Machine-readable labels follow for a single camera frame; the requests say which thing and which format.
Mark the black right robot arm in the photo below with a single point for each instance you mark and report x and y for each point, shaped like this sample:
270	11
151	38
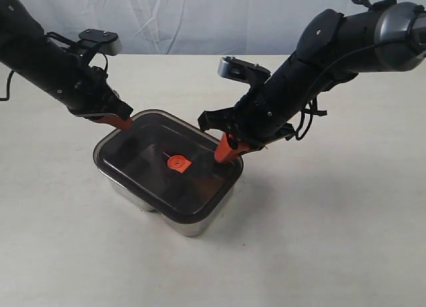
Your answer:
332	50

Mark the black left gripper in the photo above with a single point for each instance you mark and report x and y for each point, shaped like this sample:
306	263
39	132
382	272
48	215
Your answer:
89	96

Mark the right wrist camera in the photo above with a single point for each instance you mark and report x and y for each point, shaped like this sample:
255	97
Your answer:
242	71

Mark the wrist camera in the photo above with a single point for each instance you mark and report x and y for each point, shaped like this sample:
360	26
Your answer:
242	71
94	41

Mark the white backdrop cloth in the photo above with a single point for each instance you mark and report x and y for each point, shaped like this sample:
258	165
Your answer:
202	27

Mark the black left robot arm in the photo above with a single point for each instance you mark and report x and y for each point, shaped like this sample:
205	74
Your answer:
61	67

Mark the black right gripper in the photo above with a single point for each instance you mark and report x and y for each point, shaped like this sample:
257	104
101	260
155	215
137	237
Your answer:
259	118

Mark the stainless steel lunch box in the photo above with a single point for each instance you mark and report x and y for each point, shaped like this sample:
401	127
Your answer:
188	193

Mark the transparent lid with orange seal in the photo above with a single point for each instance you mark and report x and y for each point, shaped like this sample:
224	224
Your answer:
154	131

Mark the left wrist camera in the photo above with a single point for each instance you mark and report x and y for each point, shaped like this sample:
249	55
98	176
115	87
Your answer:
94	41

